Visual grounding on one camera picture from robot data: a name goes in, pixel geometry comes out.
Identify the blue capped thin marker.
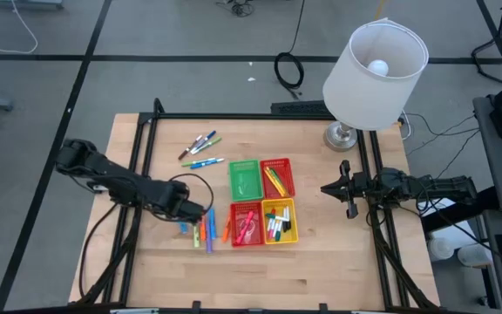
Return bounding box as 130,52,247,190
188,130,218,154

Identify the black aluminium table frame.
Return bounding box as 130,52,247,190
67,97,442,314

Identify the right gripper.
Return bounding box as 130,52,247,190
319,159,381,220

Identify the coiled black floor cable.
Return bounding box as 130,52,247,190
273,0,307,100

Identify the yellow plastic basket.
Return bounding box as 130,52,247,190
261,197,300,246

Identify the green capped thin marker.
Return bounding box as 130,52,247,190
180,157,218,168

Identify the yellow thin marker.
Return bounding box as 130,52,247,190
263,167,287,198

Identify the white floor cable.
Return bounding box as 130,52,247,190
0,0,40,56

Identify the brown capped thin marker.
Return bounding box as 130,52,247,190
177,134,204,161

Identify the thin black floor cable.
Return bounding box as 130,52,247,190
402,112,482,169

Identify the orange thin marker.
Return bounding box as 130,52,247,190
267,167,288,197

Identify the black bar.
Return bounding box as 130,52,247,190
420,186,501,233

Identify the white paper roll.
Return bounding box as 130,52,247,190
426,236,456,263
457,242,492,269

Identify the green plastic basket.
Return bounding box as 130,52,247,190
227,158,265,202

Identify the table lamp white shade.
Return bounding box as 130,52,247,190
322,17,431,154

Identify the tangled black cable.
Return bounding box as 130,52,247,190
214,0,257,18

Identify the red plastic basket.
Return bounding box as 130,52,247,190
229,200,266,249
259,157,296,200

